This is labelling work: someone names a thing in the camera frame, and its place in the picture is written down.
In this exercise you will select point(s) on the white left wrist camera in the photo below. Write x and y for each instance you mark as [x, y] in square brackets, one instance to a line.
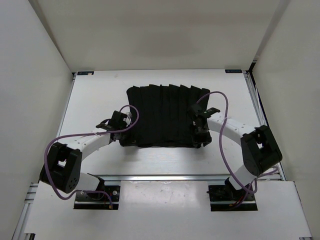
[128, 119]

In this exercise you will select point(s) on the white front cover board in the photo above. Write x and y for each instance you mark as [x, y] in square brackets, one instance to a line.
[177, 210]

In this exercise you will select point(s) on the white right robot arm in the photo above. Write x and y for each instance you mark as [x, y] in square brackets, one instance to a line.
[259, 149]

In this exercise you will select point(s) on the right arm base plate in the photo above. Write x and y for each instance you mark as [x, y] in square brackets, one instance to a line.
[222, 199]

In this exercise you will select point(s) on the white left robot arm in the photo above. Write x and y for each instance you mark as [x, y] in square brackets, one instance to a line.
[64, 155]

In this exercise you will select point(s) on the aluminium table edge rail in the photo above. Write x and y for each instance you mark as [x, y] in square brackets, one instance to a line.
[170, 177]

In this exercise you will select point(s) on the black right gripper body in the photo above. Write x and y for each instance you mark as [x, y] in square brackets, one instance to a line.
[202, 135]

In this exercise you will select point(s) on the blue label right corner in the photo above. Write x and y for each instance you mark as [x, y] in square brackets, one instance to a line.
[233, 71]

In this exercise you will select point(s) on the blue label left corner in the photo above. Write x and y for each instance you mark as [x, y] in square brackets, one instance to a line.
[85, 73]

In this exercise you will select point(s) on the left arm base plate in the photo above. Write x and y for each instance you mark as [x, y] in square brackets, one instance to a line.
[99, 201]

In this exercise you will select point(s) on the black pleated skirt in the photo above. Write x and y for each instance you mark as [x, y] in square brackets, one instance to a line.
[161, 115]

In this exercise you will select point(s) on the blue label corner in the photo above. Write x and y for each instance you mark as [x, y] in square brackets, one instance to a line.
[85, 73]
[233, 71]

